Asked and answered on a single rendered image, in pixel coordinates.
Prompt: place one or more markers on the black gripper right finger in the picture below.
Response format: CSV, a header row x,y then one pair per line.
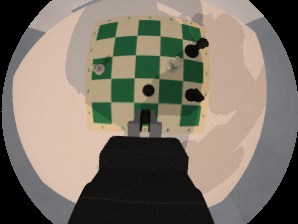
x,y
155,127

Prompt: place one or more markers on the green and cream chessboard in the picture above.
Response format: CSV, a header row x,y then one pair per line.
x,y
134,50

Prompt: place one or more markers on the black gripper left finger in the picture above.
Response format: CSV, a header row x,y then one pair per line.
x,y
135,127

